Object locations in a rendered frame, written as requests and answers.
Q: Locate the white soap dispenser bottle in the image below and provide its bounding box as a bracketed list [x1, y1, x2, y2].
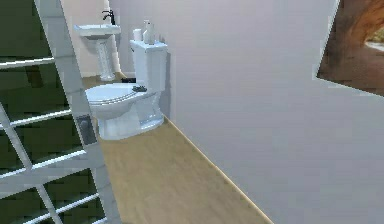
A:
[142, 19, 157, 46]

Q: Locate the white glazed room door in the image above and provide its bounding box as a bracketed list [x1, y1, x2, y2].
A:
[0, 0, 123, 224]

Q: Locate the black faucet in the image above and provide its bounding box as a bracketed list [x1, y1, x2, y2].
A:
[101, 9, 116, 26]

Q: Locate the grey door handle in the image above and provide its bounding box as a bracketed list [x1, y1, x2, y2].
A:
[75, 114, 98, 146]

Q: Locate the white pedestal sink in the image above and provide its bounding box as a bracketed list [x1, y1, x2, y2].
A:
[72, 23, 122, 82]

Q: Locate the brown framed wall picture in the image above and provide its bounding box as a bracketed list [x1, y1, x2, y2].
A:
[315, 0, 384, 98]

